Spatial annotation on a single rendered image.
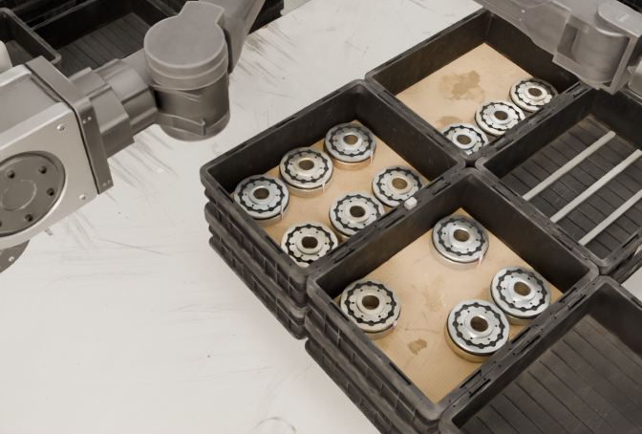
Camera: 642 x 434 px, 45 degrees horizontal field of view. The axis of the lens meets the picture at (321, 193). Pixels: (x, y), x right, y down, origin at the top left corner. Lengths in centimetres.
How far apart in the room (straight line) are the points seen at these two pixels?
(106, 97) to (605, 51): 51
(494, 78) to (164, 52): 113
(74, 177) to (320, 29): 137
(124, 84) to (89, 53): 178
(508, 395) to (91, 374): 72
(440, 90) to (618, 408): 75
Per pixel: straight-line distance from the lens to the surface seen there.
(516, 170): 160
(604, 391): 137
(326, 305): 123
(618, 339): 143
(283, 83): 189
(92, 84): 74
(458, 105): 169
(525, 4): 90
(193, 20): 78
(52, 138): 70
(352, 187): 150
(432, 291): 138
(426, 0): 218
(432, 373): 131
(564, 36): 90
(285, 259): 127
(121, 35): 257
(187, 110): 77
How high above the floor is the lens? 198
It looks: 51 degrees down
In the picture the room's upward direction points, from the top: 4 degrees clockwise
